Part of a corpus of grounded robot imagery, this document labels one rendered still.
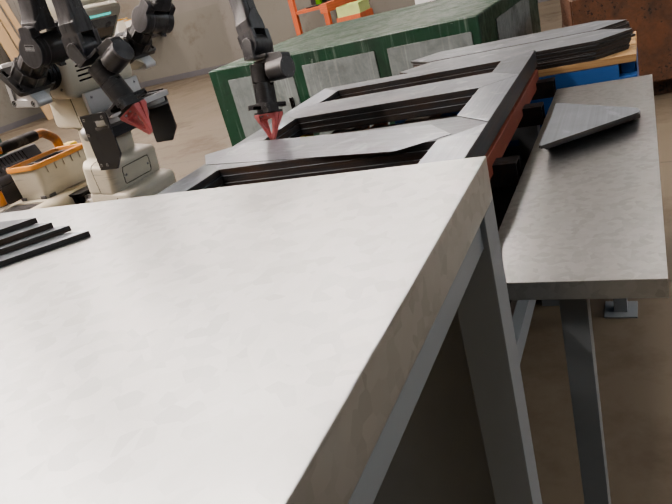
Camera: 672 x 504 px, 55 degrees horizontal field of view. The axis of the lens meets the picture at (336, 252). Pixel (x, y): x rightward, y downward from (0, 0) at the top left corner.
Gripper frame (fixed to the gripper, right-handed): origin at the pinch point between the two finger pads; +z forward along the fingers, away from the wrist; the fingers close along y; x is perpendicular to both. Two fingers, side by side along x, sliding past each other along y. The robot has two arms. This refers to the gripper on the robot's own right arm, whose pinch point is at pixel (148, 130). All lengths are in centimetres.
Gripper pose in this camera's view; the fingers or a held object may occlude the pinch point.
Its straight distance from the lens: 168.5
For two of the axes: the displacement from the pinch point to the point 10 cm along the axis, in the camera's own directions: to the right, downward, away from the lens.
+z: 6.0, 7.9, 1.4
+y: 4.0, -4.5, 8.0
